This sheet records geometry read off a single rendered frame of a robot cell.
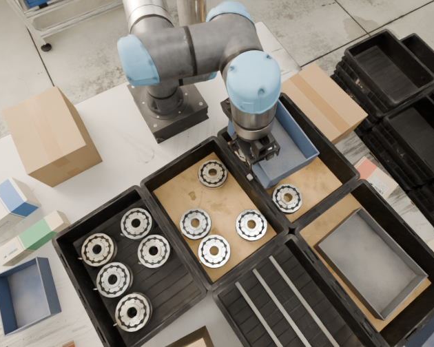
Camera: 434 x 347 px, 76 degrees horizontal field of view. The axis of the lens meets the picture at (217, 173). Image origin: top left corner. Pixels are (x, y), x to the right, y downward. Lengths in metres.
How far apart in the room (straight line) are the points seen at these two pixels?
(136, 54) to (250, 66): 0.17
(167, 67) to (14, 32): 2.64
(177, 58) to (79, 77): 2.07
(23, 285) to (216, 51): 1.07
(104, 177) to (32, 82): 1.54
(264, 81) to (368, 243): 0.78
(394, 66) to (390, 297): 1.31
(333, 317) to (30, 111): 1.27
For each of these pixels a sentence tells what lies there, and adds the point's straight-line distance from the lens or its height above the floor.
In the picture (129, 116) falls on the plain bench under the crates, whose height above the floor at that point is 0.70.
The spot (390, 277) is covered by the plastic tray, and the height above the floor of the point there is 0.83.
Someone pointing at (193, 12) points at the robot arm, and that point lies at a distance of 0.89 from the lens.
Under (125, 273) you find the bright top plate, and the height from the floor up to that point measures 0.86.
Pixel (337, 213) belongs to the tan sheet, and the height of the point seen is 0.83.
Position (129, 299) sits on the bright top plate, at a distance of 0.96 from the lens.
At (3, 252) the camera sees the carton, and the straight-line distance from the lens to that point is 1.26.
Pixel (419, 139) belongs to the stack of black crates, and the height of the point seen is 0.38.
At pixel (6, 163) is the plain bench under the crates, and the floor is 0.70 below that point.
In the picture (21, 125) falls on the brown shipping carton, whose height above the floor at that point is 0.86.
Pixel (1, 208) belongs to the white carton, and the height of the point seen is 0.79.
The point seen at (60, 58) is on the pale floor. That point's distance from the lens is 2.68.
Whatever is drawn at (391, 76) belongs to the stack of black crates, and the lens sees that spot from 1.92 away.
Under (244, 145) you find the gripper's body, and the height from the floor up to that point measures 1.25.
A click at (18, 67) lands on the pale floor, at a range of 2.79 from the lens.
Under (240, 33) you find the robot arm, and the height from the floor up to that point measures 1.45.
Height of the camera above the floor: 1.78
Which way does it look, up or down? 70 degrees down
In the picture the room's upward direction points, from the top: straight up
